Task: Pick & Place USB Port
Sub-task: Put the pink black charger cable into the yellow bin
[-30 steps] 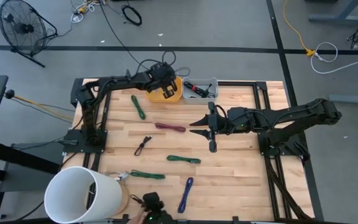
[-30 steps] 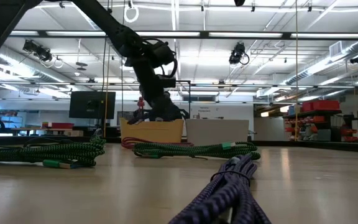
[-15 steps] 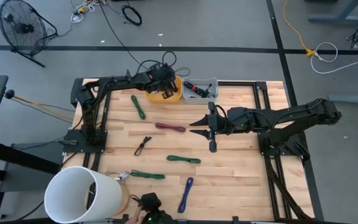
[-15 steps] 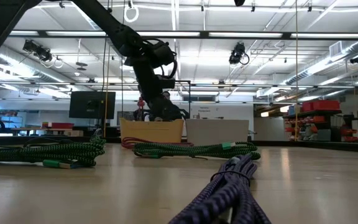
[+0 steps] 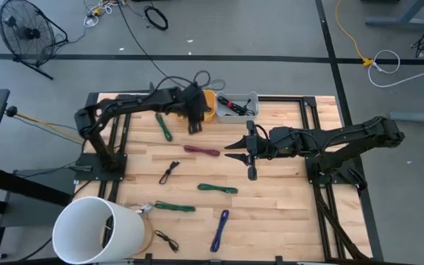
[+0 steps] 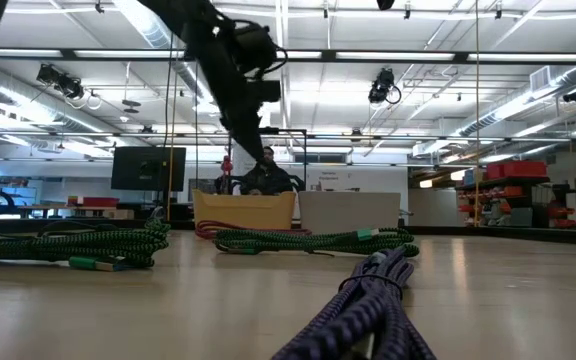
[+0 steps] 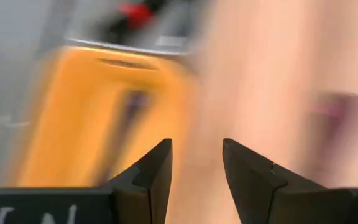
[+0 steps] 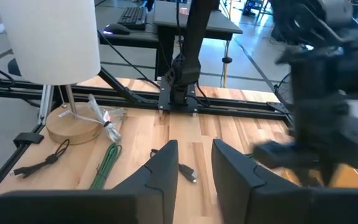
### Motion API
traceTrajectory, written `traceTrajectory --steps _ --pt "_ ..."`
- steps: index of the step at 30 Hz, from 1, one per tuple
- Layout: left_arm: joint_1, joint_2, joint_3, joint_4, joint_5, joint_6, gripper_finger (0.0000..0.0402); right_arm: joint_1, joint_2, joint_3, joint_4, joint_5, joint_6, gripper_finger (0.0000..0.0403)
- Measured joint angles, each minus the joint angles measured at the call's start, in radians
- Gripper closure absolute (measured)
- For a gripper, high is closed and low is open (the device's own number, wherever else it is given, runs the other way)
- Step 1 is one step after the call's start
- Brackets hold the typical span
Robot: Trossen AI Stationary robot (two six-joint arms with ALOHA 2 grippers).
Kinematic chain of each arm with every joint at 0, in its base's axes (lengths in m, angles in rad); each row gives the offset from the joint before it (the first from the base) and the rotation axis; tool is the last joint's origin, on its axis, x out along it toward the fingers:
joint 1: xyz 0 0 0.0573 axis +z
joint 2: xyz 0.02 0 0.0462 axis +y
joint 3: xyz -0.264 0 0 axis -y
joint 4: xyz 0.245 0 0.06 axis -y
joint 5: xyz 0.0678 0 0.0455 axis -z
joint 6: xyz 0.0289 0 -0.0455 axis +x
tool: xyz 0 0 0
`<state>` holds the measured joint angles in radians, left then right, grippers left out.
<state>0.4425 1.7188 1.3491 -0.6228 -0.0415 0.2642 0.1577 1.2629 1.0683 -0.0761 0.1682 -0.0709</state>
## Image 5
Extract white power cable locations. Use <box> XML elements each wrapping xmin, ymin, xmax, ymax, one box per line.
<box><xmin>367</xmin><ymin>49</ymin><xmax>424</xmax><ymax>89</ymax></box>

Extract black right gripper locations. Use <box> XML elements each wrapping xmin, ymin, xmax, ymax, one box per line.
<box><xmin>224</xmin><ymin>120</ymin><xmax>272</xmax><ymax>181</ymax></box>

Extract pink braided usb cable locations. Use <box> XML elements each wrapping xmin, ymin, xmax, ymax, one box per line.
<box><xmin>183</xmin><ymin>144</ymin><xmax>222</xmax><ymax>158</ymax></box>

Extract blue braided usb cable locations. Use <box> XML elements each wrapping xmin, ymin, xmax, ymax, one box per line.
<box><xmin>210</xmin><ymin>209</ymin><xmax>230</xmax><ymax>253</ymax></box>

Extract grey desk leg frame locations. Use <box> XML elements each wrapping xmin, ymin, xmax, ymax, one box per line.
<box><xmin>365</xmin><ymin>0</ymin><xmax>424</xmax><ymax>27</ymax></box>

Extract white cylindrical bucket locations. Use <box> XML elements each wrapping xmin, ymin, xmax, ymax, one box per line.
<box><xmin>52</xmin><ymin>196</ymin><xmax>154</xmax><ymax>265</ymax></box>

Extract yellow extension cable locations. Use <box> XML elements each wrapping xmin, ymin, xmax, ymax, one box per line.
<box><xmin>335</xmin><ymin>0</ymin><xmax>375</xmax><ymax>68</ymax></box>

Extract yellow rod with black knob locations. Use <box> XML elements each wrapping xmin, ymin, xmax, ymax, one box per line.
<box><xmin>4</xmin><ymin>105</ymin><xmax>84</xmax><ymax>144</ymax></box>

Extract black usb cable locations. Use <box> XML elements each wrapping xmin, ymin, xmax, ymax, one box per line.
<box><xmin>233</xmin><ymin>97</ymin><xmax>254</xmax><ymax>117</ymax></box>
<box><xmin>217</xmin><ymin>96</ymin><xmax>243</xmax><ymax>113</ymax></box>
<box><xmin>158</xmin><ymin>160</ymin><xmax>181</xmax><ymax>186</ymax></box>
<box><xmin>153</xmin><ymin>230</ymin><xmax>180</xmax><ymax>254</ymax></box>

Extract yellow plastic bin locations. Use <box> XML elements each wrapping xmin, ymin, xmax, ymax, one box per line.
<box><xmin>177</xmin><ymin>89</ymin><xmax>217</xmax><ymax>123</ymax></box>

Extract black floor fan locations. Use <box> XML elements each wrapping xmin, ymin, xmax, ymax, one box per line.
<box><xmin>0</xmin><ymin>0</ymin><xmax>69</xmax><ymax>81</ymax></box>

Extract black coiled floor cable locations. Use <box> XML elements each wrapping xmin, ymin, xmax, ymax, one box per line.
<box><xmin>144</xmin><ymin>5</ymin><xmax>169</xmax><ymax>32</ymax></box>

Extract white plastic bin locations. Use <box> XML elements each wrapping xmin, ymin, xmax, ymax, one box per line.
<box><xmin>215</xmin><ymin>91</ymin><xmax>260</xmax><ymax>124</ymax></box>

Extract tangled cables with power strip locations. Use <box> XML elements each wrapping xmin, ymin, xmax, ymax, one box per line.
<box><xmin>82</xmin><ymin>0</ymin><xmax>129</xmax><ymax>29</ymax></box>

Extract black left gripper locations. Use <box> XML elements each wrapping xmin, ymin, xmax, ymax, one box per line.
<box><xmin>177</xmin><ymin>83</ymin><xmax>213</xmax><ymax>135</ymax></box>

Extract green braided usb cable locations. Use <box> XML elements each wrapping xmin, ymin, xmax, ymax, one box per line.
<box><xmin>154</xmin><ymin>200</ymin><xmax>197</xmax><ymax>213</ymax></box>
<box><xmin>197</xmin><ymin>183</ymin><xmax>239</xmax><ymax>195</ymax></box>
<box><xmin>155</xmin><ymin>112</ymin><xmax>174</xmax><ymax>143</ymax></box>

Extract long black floor cable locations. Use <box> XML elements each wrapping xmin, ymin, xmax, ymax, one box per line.
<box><xmin>117</xmin><ymin>1</ymin><xmax>187</xmax><ymax>88</ymax></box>

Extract grey desk foot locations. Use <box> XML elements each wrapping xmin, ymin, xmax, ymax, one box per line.
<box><xmin>389</xmin><ymin>109</ymin><xmax>424</xmax><ymax>125</ymax></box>

